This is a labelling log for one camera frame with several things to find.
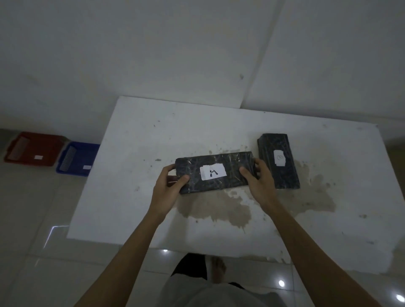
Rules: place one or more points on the person's left hand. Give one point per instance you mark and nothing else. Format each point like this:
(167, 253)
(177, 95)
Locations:
(163, 197)

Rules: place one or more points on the white comb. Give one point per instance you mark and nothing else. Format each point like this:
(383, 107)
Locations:
(68, 159)

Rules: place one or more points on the person's right forearm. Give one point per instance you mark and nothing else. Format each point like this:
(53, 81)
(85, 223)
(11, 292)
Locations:
(313, 256)

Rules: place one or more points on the person's bare foot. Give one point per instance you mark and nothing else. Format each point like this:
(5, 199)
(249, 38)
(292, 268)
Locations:
(218, 268)

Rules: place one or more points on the red plastic tray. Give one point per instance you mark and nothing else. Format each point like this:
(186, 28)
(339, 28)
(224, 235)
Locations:
(41, 145)

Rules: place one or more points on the black wrapped box, small label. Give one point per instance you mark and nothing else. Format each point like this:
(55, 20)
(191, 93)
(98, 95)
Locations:
(278, 145)

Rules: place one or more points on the black box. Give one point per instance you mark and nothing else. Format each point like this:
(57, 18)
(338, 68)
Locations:
(218, 161)
(278, 145)

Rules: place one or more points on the blue plastic tray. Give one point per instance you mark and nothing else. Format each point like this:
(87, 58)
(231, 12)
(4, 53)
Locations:
(85, 153)

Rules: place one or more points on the person's left forearm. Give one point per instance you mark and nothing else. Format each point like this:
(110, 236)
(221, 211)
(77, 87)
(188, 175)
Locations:
(123, 262)

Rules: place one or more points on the black shorts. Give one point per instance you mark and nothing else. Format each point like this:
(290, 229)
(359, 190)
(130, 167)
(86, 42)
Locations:
(189, 265)

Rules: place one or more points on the person's left thumb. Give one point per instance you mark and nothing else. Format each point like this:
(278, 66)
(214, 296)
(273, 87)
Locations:
(182, 182)

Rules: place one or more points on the grey shirt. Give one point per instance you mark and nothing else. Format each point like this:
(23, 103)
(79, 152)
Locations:
(202, 294)

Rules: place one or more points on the person's right hand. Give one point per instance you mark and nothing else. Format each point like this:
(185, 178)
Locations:
(264, 189)

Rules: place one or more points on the grey comb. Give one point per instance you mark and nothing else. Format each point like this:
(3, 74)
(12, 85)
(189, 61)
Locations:
(18, 149)

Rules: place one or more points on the person's right thumb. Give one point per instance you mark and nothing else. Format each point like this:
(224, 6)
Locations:
(246, 175)

